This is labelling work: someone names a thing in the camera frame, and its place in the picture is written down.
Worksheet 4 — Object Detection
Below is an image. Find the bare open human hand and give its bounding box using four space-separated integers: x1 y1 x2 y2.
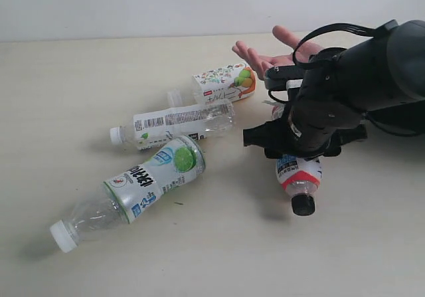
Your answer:
232 25 323 80

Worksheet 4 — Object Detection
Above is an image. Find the bottle red label black cap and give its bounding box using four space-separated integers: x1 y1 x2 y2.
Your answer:
264 99 324 217

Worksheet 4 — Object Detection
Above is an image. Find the clear bottle floral orange label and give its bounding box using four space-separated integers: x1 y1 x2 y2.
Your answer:
167 62 256 107

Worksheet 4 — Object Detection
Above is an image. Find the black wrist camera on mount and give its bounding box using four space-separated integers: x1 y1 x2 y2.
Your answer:
264 65 305 92

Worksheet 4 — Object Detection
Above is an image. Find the clear bottle white barcode label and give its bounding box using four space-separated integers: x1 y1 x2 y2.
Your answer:
110 99 235 150

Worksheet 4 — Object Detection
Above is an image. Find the clear bottle green lime label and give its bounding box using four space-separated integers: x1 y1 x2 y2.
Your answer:
50 136 206 252

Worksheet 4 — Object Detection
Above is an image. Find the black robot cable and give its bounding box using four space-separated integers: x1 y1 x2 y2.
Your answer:
267 19 422 137

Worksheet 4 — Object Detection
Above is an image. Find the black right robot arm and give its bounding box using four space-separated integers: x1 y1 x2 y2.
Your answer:
243 20 424 160

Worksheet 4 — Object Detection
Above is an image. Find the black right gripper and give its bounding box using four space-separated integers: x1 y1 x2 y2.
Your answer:
242 49 369 158

